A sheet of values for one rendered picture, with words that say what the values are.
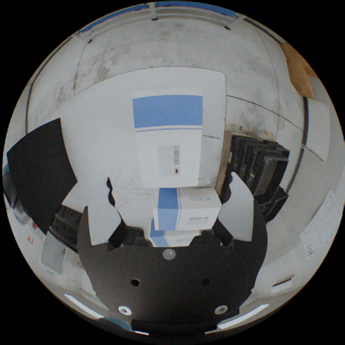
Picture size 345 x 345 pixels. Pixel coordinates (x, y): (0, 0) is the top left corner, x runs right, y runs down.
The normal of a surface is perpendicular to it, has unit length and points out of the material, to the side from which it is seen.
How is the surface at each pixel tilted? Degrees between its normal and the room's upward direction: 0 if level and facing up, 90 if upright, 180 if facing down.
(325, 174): 90
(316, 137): 90
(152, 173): 0
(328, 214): 90
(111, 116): 0
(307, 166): 90
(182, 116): 0
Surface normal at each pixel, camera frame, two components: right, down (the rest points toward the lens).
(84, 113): 0.04, 0.53
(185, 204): 0.08, -0.85
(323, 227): -1.00, 0.04
